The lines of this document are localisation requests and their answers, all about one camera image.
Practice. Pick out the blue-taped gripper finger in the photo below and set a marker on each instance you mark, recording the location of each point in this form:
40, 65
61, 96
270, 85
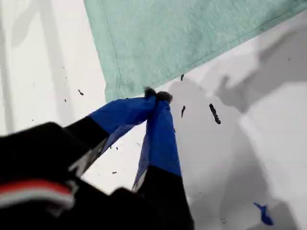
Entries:
160, 143
124, 112

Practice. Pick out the pale green T-shirt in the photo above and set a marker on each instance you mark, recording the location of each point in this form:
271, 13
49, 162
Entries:
168, 36

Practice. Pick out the small blue tape scrap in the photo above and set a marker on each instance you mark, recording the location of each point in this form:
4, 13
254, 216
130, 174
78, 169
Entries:
265, 214

